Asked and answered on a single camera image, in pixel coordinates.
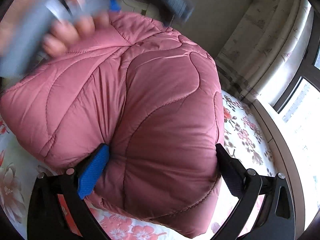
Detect pink quilted padded coat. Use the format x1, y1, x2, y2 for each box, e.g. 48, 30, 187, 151
1, 12, 224, 238

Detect person's left hand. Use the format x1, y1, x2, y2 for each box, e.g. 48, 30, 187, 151
1, 0, 109, 57

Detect white window sill ledge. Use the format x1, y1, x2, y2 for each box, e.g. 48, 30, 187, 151
250, 99, 319, 238

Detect floral bed sheet mattress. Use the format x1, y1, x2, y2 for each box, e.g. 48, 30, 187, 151
1, 92, 277, 239

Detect patterned beige curtain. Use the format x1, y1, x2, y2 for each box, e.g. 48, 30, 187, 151
216, 0, 311, 104

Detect window with dark frame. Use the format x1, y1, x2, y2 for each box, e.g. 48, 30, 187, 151
268, 0, 320, 123

